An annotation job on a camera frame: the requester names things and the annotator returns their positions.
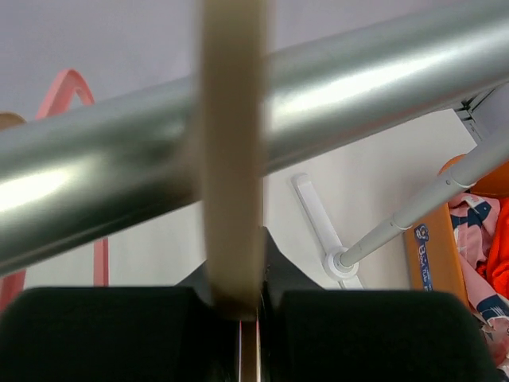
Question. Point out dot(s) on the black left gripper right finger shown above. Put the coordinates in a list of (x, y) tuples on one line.
[(309, 333)]

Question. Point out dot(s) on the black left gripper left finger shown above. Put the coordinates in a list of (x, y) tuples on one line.
[(149, 333)]

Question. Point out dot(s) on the pink plastic hanger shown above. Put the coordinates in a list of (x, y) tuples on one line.
[(57, 101)]

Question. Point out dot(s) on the orange shorts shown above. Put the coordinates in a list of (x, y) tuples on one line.
[(495, 269)]

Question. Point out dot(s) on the pink shark print shorts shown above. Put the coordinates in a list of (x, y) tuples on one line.
[(473, 219)]

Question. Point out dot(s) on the beige plastic hanger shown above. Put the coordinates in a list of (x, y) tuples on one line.
[(232, 79)]

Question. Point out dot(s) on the cream hanger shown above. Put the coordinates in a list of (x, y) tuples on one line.
[(9, 119)]

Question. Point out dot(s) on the orange plastic basket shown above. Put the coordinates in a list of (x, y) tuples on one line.
[(430, 246)]

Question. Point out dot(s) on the clothes rack with metal rail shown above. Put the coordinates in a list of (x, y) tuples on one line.
[(73, 178)]

